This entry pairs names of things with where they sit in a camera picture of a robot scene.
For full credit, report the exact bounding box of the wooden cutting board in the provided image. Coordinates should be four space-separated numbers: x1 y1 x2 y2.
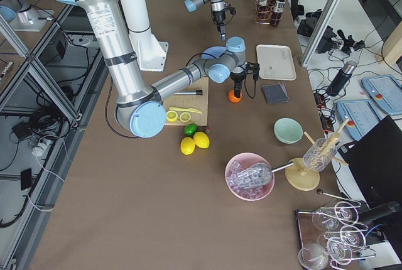
160 77 210 127

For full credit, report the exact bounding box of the wine glass rack tray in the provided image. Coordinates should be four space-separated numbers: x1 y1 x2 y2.
295 200 376 269

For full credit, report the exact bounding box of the tea bottle left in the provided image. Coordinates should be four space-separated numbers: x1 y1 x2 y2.
270 0 286 27

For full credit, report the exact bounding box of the steel muddler black tip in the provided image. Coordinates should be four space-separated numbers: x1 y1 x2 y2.
174 89 203 95

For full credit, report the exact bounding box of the lower lemon half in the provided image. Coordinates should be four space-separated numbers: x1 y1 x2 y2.
166 110 178 122

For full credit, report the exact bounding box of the clear glass mug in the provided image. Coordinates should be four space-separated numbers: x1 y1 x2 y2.
303 138 337 172

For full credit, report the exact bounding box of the copper wire bottle rack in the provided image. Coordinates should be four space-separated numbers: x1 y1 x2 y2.
254 0 285 26

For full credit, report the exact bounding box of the steel ice scoop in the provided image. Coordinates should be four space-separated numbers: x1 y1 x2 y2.
244 161 294 188

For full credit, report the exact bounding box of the wooden cup stand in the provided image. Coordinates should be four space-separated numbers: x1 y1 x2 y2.
285 117 349 191

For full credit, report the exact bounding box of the green lime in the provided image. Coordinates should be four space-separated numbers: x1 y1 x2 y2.
184 123 198 137

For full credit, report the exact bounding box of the lower whole lemon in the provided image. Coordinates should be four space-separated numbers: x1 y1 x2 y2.
180 137 195 156

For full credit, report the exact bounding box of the black thermos bottle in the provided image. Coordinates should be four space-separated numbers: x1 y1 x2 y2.
326 60 357 97

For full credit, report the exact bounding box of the orange mandarin fruit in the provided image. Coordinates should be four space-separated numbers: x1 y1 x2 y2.
227 90 242 103

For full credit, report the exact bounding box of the far teach pendant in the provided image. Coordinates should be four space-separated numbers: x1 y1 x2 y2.
361 75 401 115

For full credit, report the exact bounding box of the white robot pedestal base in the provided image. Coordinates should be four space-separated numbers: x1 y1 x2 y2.
121 0 168 72

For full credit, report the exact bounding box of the mint green bowl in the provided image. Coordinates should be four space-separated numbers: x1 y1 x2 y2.
274 117 303 144

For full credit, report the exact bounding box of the grey folded cloth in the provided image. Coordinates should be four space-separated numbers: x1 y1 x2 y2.
261 83 290 104

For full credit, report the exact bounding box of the teach pendant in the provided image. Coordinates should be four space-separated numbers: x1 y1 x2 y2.
361 75 401 115
336 99 383 141

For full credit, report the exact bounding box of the whole lemon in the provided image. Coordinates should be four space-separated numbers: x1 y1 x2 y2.
193 131 210 149
180 137 195 156

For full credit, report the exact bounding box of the upper whole lemon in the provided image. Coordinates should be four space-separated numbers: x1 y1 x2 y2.
193 131 210 149

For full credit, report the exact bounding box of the cream rabbit tray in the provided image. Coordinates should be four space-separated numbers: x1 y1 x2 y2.
256 44 296 81

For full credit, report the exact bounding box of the yellow plastic knife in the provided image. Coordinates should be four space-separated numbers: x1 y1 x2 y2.
169 107 203 114

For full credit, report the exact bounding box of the tea bottle middle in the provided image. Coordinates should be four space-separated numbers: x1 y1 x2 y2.
256 0 268 22

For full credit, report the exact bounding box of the upper lemon slice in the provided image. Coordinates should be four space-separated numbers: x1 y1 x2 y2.
178 112 192 122

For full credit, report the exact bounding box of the near teach pendant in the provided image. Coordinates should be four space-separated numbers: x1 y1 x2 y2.
336 99 383 141

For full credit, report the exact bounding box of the pink ice bowl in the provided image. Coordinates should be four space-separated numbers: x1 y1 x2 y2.
225 153 275 201

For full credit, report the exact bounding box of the black laptop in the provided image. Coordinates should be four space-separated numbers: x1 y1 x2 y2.
339 116 401 206

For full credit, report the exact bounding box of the blue round plate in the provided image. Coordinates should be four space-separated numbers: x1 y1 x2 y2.
201 46 226 59

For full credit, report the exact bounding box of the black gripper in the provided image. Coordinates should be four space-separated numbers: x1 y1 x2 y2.
211 1 226 41
230 67 246 98

